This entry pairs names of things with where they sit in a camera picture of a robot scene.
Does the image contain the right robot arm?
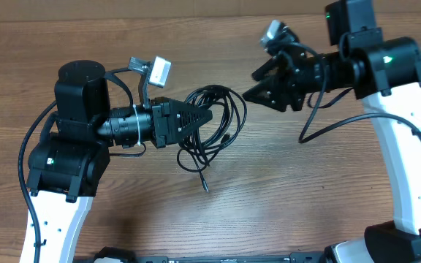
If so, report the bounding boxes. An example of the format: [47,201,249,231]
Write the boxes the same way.
[243,0,421,262]

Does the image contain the black USB-A cable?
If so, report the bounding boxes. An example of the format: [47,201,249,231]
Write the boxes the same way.
[176,85,248,172]

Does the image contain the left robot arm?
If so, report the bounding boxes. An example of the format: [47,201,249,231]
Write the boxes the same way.
[18,57,212,262]

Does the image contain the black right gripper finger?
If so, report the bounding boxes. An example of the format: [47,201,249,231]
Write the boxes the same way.
[243,75,294,112]
[251,57,281,81]

